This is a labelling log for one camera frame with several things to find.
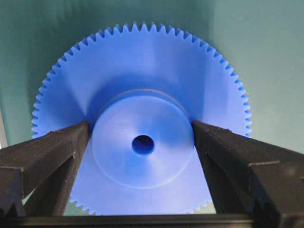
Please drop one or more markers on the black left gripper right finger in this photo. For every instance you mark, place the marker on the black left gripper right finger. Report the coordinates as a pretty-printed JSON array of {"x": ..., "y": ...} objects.
[{"x": 248, "y": 176}]

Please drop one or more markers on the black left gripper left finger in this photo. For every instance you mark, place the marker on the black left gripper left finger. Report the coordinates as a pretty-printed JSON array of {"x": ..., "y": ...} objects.
[{"x": 37, "y": 176}]

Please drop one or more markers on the large blue plastic gear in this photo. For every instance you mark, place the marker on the large blue plastic gear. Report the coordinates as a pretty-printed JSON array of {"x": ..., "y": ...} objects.
[{"x": 140, "y": 87}]

